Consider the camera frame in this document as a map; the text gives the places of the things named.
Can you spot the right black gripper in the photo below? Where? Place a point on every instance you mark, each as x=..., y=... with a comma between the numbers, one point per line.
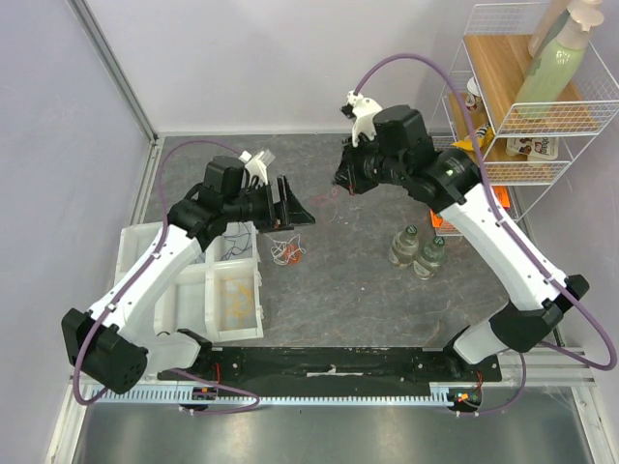
x=345, y=165

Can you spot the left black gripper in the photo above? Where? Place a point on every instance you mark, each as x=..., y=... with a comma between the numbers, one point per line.
x=289, y=212

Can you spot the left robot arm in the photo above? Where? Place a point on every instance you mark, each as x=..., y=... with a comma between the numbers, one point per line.
x=114, y=341

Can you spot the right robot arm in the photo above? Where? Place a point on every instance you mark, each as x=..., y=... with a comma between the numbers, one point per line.
x=391, y=146

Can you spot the left glass water bottle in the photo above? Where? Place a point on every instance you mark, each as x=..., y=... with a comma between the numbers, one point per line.
x=404, y=247

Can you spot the glass water bottle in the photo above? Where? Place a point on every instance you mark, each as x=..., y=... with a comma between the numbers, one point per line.
x=404, y=247
x=429, y=258

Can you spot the white compartment tray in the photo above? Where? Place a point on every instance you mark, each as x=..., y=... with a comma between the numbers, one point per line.
x=179, y=291

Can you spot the right glass water bottle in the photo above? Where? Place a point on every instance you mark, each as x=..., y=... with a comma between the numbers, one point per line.
x=429, y=258

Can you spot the yellow snack bag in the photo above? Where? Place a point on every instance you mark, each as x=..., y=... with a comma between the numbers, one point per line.
x=483, y=135

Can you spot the small white cup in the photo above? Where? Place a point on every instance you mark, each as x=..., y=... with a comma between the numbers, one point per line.
x=473, y=101

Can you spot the orange snack box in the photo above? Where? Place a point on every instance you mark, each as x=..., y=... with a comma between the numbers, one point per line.
x=445, y=228

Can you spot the green lotion pump bottle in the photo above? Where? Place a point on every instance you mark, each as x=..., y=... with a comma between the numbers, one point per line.
x=557, y=59

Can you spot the beige pump bottle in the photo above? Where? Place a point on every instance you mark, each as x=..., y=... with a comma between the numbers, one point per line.
x=553, y=21

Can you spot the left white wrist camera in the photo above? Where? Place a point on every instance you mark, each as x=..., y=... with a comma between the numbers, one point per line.
x=257, y=166

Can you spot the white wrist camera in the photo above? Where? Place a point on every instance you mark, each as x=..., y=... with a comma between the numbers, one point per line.
x=257, y=166
x=361, y=111

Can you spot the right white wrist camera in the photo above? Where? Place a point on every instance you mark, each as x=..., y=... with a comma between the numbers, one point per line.
x=361, y=111

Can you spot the white wire shelf rack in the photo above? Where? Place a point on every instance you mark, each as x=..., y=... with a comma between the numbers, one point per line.
x=494, y=50

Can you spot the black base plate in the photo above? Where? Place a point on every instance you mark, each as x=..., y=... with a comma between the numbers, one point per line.
x=336, y=371

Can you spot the aluminium corner post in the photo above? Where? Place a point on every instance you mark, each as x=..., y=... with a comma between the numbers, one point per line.
x=98, y=40

